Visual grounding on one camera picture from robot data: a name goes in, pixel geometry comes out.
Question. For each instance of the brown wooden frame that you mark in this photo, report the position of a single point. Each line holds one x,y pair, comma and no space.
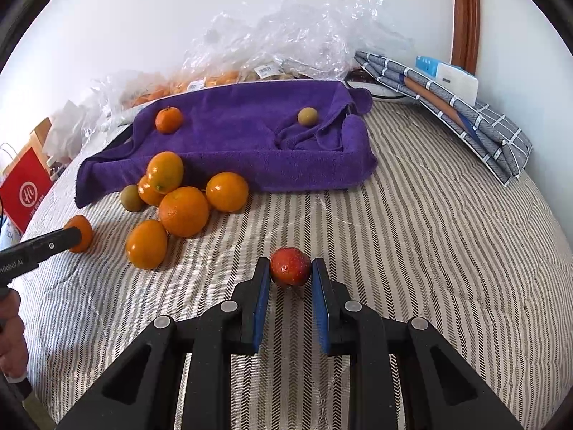
465,13

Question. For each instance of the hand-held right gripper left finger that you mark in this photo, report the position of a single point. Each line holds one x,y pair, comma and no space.
262,309

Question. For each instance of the blue tissue pack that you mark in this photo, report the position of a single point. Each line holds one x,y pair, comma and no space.
425,63

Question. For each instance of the white box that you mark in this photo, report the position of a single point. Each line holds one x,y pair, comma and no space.
456,81

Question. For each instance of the plastic bag of longans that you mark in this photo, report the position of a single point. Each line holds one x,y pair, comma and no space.
273,73

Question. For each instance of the purple towel-lined tray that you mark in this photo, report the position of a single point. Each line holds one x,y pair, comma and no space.
250,143

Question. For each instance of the person's left hand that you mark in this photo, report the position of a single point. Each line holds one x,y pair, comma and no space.
11,336

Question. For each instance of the small green fruit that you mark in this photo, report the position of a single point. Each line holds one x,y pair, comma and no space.
131,198
308,115

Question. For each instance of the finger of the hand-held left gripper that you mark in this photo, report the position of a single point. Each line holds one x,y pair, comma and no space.
53,244

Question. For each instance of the striped bed cover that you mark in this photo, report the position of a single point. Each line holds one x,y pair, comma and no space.
403,233

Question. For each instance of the white plastic bag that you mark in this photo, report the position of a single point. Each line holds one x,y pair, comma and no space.
67,125

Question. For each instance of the plastic bag of oranges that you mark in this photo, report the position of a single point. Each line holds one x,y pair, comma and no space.
215,78

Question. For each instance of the red paper bag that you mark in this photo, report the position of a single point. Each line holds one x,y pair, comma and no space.
24,192

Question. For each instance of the crumpled clear plastic bag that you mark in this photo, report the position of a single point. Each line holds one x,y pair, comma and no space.
313,31

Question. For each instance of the brown cardboard box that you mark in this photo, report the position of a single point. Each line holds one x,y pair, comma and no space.
40,130

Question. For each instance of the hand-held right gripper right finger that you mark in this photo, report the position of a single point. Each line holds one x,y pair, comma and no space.
320,307

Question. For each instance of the grey checked folded cloth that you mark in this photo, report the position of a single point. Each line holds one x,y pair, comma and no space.
492,134

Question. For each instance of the orange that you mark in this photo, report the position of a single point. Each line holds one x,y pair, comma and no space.
227,191
84,235
184,211
169,119
147,193
146,244
165,171

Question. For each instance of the red plum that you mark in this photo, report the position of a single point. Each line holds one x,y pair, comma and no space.
290,267

